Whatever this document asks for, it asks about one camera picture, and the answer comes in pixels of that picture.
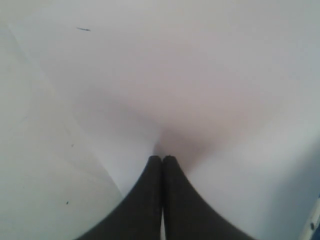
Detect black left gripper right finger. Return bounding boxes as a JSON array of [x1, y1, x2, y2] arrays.
[[162, 156, 250, 240]]

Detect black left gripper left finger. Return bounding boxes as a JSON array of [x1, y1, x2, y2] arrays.
[[79, 155, 162, 240]]

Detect white paper sheet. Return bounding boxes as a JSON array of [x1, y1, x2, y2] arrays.
[[0, 0, 320, 240]]

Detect square plate with blue paint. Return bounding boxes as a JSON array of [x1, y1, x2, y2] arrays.
[[299, 196, 320, 240]]

